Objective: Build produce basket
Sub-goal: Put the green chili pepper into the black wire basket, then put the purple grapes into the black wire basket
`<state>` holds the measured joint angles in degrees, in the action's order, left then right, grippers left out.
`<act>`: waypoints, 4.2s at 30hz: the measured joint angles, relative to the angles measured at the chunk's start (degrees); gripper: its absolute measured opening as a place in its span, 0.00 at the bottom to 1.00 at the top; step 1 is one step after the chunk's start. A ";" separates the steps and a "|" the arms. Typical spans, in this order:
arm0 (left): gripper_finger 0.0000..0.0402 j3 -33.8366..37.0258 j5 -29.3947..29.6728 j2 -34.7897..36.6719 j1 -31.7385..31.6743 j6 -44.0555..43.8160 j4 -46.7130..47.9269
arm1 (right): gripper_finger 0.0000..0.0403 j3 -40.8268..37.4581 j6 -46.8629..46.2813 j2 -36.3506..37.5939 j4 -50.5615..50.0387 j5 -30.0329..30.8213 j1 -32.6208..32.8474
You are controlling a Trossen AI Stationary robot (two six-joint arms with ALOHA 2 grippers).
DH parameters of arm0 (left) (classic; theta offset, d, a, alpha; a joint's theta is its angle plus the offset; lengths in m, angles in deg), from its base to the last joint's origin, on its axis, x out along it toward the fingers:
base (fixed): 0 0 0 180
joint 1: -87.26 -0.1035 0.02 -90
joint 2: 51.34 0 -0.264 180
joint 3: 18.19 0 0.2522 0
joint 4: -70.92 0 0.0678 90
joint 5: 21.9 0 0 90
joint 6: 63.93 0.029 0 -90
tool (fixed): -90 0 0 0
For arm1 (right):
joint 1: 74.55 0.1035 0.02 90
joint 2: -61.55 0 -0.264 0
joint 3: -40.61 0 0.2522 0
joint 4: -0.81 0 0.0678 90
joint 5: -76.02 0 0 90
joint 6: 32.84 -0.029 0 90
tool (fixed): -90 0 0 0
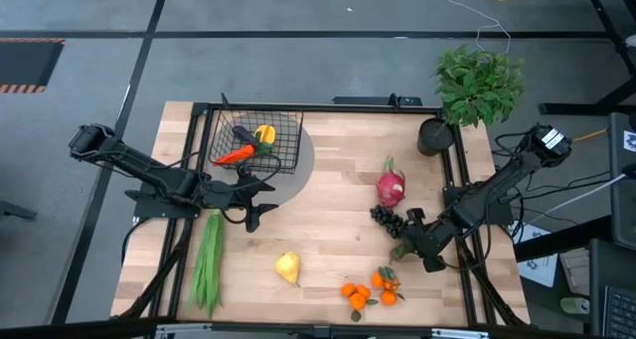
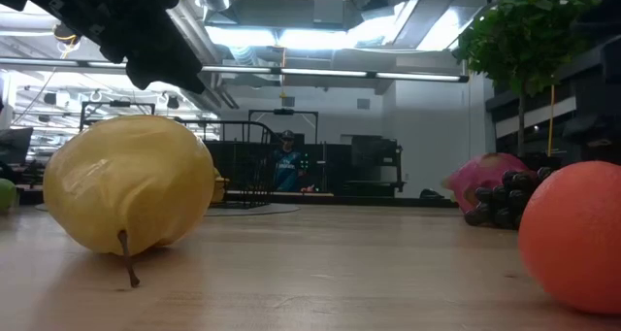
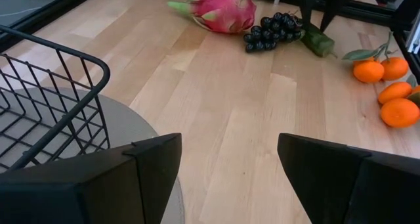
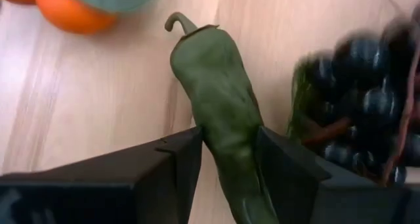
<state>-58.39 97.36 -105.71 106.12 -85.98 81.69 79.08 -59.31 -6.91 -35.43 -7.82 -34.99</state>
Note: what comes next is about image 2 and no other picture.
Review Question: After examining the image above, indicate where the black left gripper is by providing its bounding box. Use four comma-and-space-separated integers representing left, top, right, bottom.
0, 0, 206, 94

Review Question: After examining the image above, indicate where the yellow pear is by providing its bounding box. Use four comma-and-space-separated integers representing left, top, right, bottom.
42, 115, 216, 289

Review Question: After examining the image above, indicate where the green corn husk vegetable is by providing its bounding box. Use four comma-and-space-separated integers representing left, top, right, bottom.
0, 178, 18, 212

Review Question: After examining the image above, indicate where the pink dragon fruit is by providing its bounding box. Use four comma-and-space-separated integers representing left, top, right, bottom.
441, 151, 531, 215

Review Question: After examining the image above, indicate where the black grape bunch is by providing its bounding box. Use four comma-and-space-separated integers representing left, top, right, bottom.
463, 166, 555, 231

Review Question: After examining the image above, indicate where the large orange fruit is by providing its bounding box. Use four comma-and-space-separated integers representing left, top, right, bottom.
517, 159, 621, 315

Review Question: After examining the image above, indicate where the yellow banana in basket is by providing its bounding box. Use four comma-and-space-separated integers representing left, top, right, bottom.
211, 167, 230, 205

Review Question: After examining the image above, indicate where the hanging black dome fixture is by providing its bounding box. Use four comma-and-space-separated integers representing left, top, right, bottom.
52, 22, 82, 46

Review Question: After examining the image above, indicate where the person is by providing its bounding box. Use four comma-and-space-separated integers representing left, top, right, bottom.
270, 129, 316, 193

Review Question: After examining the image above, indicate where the dark computer monitor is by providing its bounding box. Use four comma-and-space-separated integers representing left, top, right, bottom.
0, 126, 34, 167

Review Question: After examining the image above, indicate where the long ceiling light bar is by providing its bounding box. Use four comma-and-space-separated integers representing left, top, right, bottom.
0, 56, 470, 83

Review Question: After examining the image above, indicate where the black background cabinet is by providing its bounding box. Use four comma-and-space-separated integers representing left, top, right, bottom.
310, 134, 404, 196

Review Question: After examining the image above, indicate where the green potted plant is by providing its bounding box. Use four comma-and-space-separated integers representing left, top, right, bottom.
453, 0, 604, 158

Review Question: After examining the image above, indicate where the yellow vertical pole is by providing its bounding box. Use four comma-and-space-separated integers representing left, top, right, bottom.
547, 83, 556, 157

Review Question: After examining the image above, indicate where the black background rig frame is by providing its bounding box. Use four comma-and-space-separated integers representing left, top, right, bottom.
77, 100, 157, 128
247, 108, 320, 146

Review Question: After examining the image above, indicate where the black wire basket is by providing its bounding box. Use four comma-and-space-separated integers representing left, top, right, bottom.
80, 118, 279, 210

